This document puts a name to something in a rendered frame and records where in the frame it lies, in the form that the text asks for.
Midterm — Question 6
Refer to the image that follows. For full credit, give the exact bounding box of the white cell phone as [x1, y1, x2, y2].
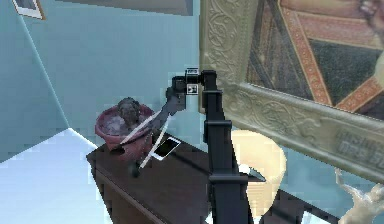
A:
[150, 136, 182, 162]

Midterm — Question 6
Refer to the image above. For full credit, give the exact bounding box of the pale figure statue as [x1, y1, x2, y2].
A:
[334, 167, 384, 224]

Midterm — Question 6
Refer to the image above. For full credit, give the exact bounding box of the small framed wall picture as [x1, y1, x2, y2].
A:
[11, 0, 46, 21]

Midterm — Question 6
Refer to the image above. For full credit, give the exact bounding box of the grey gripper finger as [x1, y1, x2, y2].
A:
[119, 105, 175, 146]
[128, 114, 172, 178]

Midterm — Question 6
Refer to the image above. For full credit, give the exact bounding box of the large gold framed painting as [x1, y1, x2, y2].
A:
[198, 0, 384, 185]

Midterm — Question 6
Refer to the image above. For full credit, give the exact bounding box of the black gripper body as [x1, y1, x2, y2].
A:
[165, 75, 188, 113]

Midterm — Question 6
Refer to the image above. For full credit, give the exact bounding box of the cream lamp shade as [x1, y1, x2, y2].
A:
[231, 129, 288, 219]

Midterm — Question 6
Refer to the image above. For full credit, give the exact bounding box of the red plant pot with plant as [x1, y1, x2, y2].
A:
[94, 97, 158, 162]

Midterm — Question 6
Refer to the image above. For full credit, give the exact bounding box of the dark wooden table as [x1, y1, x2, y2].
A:
[86, 132, 338, 224]

